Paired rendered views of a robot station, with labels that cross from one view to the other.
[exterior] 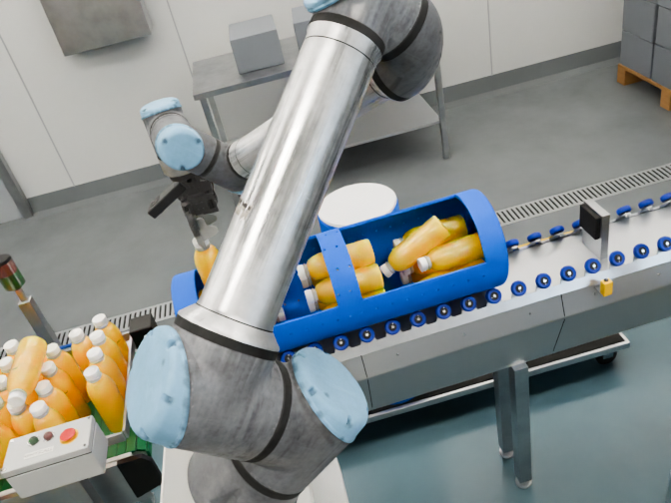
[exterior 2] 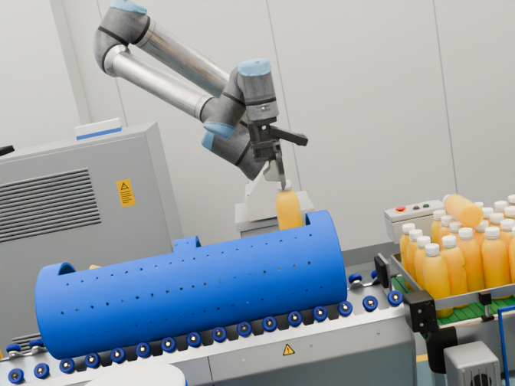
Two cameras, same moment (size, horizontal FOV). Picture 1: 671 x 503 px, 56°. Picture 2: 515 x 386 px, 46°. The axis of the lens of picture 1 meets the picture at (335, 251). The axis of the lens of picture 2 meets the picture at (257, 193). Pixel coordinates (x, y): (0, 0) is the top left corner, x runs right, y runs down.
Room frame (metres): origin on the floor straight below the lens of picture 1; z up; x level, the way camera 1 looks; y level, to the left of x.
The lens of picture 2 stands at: (3.15, 0.36, 1.73)
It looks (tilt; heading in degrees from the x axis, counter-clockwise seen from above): 13 degrees down; 184
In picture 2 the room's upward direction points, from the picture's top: 11 degrees counter-clockwise
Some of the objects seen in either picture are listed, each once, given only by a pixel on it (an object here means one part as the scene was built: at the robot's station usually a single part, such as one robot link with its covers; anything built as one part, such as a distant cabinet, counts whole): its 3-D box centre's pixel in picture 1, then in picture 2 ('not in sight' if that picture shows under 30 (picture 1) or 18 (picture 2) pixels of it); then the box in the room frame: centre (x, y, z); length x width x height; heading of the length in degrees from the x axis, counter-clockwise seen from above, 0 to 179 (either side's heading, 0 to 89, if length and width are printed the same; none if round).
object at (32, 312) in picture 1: (95, 414); not in sight; (1.70, 0.99, 0.55); 0.04 x 0.04 x 1.10; 5
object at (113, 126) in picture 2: not in sight; (99, 129); (-0.18, -0.65, 1.48); 0.24 x 0.12 x 0.08; 101
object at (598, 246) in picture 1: (593, 230); not in sight; (1.48, -0.75, 1.00); 0.10 x 0.04 x 0.15; 5
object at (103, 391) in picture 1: (108, 399); (412, 258); (1.27, 0.69, 1.00); 0.07 x 0.07 x 0.19
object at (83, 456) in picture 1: (57, 455); (416, 220); (1.06, 0.75, 1.05); 0.20 x 0.10 x 0.10; 95
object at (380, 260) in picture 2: not in sight; (383, 277); (1.37, 0.57, 0.99); 0.10 x 0.02 x 0.12; 5
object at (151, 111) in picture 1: (167, 128); (257, 81); (1.39, 0.30, 1.65); 0.10 x 0.09 x 0.12; 16
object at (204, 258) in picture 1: (214, 273); (290, 217); (1.39, 0.32, 1.24); 0.07 x 0.07 x 0.19
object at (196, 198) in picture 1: (194, 191); (265, 139); (1.39, 0.30, 1.48); 0.09 x 0.08 x 0.12; 95
